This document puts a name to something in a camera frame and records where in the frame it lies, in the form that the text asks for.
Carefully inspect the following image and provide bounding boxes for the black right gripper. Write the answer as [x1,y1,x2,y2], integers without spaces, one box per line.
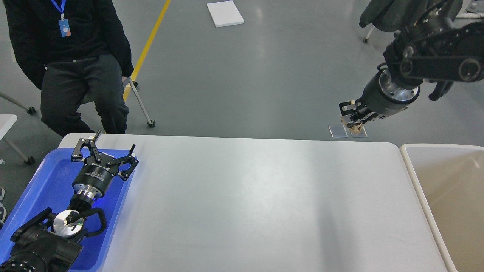
[338,70,420,129]

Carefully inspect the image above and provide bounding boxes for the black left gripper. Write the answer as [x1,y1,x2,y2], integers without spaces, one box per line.
[71,130,139,199]

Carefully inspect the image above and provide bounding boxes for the brown paper ball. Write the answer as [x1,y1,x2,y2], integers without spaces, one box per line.
[338,100,363,135]

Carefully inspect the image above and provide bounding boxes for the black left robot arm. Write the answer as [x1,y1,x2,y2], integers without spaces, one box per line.
[1,133,138,272]

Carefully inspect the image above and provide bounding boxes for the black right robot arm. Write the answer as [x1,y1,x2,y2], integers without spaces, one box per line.
[339,0,483,131]

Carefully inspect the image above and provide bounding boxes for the left clear floor plate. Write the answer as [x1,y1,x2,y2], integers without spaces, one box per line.
[328,125,349,138]

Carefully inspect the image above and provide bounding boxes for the clear floor plate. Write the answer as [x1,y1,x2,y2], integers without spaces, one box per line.
[328,125,349,138]
[349,126,368,138]

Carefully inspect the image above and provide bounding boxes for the right clear floor plate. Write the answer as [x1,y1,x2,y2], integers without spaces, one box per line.
[349,126,368,138]

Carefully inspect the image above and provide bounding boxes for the grey chair with casters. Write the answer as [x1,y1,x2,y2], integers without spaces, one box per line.
[83,76,156,128]

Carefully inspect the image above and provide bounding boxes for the dark jacket on chair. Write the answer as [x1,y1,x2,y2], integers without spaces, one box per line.
[358,0,441,32]

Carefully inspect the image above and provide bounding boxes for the seated person in black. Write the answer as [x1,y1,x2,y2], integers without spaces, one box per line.
[3,0,134,136]

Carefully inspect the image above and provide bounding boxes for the beige plastic bin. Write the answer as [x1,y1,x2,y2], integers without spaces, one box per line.
[400,144,484,272]

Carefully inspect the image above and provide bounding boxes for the white board on floor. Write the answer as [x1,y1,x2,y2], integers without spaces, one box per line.
[207,0,244,28]

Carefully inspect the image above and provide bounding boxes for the blue lanyard badge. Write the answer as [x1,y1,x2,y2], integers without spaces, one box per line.
[50,0,71,37]

